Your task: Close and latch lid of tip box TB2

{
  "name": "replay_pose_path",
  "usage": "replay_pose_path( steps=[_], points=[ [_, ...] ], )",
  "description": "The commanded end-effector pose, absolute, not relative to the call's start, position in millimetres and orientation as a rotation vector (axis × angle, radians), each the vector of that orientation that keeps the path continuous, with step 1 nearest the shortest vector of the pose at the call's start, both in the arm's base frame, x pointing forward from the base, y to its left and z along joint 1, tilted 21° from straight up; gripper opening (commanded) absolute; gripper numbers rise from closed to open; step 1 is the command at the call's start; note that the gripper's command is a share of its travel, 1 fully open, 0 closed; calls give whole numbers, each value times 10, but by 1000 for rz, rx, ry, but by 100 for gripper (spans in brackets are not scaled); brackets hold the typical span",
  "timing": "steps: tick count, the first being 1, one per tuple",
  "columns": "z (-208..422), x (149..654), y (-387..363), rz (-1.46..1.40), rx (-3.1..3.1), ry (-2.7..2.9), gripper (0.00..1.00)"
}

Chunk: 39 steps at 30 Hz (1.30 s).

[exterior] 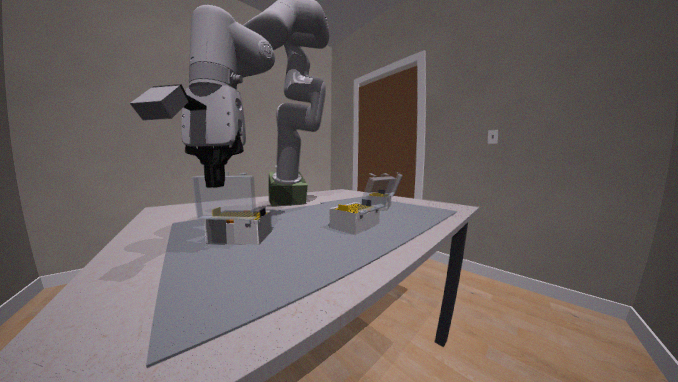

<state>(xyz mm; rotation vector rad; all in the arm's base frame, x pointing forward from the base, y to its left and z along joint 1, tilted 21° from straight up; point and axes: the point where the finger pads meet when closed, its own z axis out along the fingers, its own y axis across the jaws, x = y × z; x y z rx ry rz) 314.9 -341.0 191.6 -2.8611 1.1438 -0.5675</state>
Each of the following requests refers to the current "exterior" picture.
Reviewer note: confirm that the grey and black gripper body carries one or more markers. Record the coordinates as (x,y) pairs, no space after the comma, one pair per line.
(218,125)

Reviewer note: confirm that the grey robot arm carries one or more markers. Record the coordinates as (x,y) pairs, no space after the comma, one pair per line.
(219,44)

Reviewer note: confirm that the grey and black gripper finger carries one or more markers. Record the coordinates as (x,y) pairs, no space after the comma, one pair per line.
(221,155)
(205,155)

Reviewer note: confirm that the grey bench mat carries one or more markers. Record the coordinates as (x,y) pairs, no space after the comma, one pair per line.
(207,290)

